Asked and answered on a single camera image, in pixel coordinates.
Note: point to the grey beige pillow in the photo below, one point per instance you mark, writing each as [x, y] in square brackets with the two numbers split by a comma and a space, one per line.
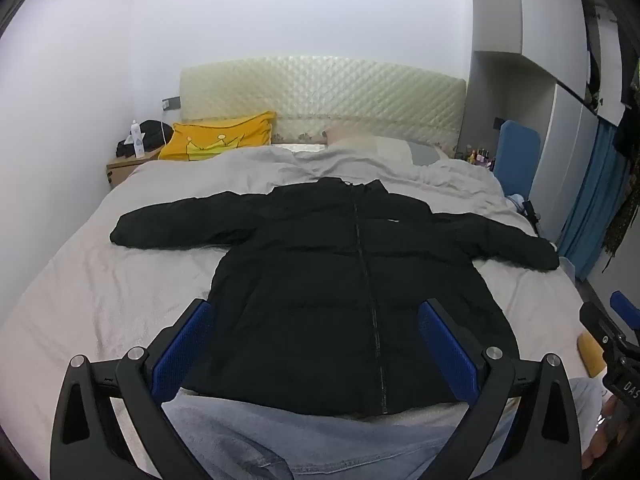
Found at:
[380, 142]

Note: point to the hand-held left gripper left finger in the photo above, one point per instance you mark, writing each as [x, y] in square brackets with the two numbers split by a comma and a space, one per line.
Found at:
[180, 350]

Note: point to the group of small bottles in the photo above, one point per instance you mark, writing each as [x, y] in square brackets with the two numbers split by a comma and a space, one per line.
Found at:
[477, 154]

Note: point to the white wardrobe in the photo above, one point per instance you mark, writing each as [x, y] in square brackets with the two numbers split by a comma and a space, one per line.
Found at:
[550, 35]

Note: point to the black puffer jacket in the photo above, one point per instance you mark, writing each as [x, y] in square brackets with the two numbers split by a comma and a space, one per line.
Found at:
[345, 280]

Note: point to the person's blue jeans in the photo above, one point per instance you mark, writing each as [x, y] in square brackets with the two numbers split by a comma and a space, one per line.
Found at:
[310, 445]

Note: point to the cream quilted headboard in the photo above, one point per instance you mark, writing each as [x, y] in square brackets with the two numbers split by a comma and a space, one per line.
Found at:
[325, 95]

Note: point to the tan board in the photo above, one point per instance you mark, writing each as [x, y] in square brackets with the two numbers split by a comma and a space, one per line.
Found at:
[592, 355]

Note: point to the yellow pillow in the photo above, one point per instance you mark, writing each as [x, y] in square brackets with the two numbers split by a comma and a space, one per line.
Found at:
[220, 137]

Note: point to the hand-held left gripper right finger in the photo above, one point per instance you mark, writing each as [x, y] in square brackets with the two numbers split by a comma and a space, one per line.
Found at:
[447, 355]

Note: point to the person's right hand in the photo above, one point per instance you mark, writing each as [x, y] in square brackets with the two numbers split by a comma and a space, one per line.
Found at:
[602, 435]

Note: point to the black bag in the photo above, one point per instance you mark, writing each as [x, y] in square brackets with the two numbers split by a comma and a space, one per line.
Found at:
[145, 137]

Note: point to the hanging dark clothes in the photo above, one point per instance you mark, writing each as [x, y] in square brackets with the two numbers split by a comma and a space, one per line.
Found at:
[627, 110]

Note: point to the blue chair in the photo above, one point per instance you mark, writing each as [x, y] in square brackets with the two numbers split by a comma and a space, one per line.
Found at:
[517, 155]

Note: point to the blue curtain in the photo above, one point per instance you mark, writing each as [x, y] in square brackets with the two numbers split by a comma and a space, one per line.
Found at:
[592, 195]

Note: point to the wall socket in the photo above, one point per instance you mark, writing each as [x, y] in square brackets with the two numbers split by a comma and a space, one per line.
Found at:
[171, 104]

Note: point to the white bottle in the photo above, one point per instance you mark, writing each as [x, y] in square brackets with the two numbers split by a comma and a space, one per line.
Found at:
[136, 141]

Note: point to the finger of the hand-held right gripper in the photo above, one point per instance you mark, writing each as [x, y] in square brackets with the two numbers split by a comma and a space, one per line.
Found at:
[624, 304]

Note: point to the wooden nightstand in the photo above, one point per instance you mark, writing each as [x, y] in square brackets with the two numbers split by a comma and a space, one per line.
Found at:
[120, 170]

